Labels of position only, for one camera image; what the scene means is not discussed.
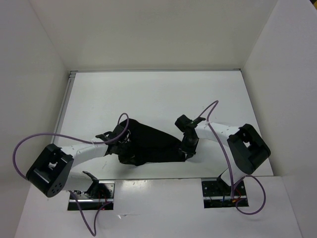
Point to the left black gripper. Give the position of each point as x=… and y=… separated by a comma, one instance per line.
x=126, y=142

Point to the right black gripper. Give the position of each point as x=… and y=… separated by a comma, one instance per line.
x=189, y=151

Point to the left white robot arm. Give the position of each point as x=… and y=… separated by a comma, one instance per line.
x=50, y=171

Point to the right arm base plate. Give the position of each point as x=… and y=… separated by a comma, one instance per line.
x=213, y=197

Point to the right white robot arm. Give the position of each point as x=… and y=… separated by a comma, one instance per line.
x=248, y=149

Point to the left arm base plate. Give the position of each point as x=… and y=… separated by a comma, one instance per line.
x=103, y=195

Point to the black skirt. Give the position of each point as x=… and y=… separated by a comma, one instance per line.
x=150, y=145

